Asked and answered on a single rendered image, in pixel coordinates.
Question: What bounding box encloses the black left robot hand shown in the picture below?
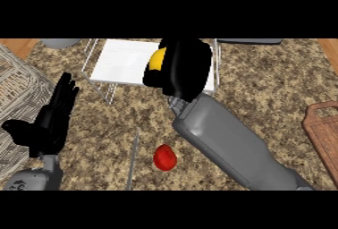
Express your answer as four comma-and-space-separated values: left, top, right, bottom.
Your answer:
0, 72, 82, 158

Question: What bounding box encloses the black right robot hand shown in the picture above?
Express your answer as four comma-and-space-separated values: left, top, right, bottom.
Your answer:
142, 38, 215, 104

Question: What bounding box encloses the yellow lemon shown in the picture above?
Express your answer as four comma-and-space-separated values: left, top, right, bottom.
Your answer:
148, 47, 169, 72

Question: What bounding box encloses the pale wicker basket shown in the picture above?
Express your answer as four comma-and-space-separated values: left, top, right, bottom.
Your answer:
0, 44, 58, 182

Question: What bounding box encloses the flat grey appliance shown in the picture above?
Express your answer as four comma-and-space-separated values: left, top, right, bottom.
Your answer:
216, 38, 283, 46

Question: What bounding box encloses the thin grey metal rod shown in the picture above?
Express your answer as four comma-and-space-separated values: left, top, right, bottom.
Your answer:
126, 131, 142, 191

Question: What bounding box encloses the grey round bowl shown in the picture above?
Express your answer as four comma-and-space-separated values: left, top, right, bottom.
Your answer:
39, 38, 83, 50

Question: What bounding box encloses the red fruit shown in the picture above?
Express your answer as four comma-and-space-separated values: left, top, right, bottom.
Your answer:
153, 144, 179, 172

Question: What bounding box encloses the brown wooden cutting board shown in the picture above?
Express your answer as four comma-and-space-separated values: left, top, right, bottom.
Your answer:
302, 100, 338, 189

